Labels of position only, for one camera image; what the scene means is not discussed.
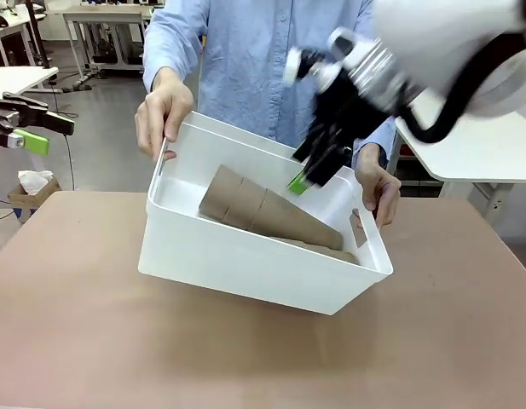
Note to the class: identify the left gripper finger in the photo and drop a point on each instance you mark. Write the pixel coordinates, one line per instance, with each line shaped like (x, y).
(36, 113)
(32, 142)

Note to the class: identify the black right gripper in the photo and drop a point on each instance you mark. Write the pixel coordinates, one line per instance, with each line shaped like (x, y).
(339, 98)

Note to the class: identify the tan paper cup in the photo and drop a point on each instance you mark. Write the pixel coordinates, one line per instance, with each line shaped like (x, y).
(217, 191)
(245, 204)
(331, 255)
(296, 221)

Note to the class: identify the white plastic basket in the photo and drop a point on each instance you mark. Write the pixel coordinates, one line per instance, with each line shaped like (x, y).
(245, 264)

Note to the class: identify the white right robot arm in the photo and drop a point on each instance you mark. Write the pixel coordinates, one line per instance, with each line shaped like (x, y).
(437, 34)

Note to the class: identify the person's left forearm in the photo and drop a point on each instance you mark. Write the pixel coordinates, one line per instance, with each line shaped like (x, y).
(375, 136)

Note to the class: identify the person's right forearm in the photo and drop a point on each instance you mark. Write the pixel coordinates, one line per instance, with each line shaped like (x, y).
(169, 42)

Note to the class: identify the person's left hand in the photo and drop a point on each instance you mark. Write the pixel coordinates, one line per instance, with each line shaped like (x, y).
(379, 187)

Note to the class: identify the person's right hand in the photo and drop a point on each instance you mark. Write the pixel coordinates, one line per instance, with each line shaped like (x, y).
(164, 111)

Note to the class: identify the white tissue paper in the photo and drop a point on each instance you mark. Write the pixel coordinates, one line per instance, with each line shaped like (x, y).
(32, 179)

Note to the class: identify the white office table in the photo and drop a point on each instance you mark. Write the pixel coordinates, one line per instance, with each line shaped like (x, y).
(15, 78)

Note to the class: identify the cardboard box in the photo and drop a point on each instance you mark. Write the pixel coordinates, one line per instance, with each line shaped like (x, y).
(32, 202)

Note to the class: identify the black pole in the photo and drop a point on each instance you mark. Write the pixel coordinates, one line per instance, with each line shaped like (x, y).
(38, 34)

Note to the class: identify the white background desk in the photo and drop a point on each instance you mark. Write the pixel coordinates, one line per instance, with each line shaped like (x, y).
(7, 30)

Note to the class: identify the person in blue shirt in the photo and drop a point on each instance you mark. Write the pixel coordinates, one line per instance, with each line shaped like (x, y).
(254, 64)

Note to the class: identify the grey background table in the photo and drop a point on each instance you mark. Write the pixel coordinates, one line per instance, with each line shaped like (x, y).
(105, 17)

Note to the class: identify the white rounded table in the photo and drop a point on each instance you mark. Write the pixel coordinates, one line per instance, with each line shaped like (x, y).
(480, 149)

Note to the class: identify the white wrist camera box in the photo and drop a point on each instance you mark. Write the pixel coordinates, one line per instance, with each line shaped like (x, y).
(341, 42)

